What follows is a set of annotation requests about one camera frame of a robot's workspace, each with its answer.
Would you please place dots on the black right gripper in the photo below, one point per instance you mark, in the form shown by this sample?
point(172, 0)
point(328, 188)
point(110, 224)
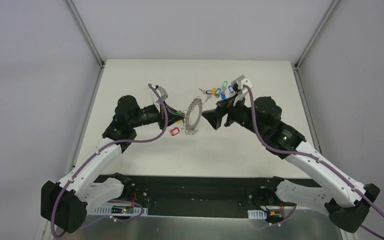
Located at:
point(227, 114)

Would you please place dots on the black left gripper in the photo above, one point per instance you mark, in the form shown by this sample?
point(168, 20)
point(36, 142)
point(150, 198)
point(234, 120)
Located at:
point(163, 116)

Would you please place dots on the red key tag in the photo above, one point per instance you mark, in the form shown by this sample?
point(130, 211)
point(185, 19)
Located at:
point(174, 131)

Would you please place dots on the silver metal ring disc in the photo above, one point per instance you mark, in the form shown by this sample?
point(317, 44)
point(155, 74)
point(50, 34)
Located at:
point(193, 116)

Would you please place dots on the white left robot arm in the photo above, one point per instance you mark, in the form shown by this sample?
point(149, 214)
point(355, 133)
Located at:
point(67, 202)

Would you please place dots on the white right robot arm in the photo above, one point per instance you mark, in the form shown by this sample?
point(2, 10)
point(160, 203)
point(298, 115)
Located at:
point(343, 199)

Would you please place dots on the loose blue key tag left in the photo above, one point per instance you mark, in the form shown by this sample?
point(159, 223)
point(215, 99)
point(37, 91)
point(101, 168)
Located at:
point(218, 92)

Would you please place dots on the loose blue key tag right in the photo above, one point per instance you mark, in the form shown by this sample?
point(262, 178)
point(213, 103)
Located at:
point(231, 90)

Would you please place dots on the loose green key tag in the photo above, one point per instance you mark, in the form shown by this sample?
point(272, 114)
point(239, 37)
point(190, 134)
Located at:
point(224, 85)

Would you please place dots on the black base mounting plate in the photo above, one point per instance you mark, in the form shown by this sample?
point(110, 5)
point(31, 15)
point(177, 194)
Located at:
point(208, 197)

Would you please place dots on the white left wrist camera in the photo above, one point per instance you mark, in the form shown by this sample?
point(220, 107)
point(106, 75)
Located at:
point(158, 94)

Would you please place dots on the aluminium frame rail front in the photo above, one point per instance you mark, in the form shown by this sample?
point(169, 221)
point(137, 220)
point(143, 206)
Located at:
point(296, 187)

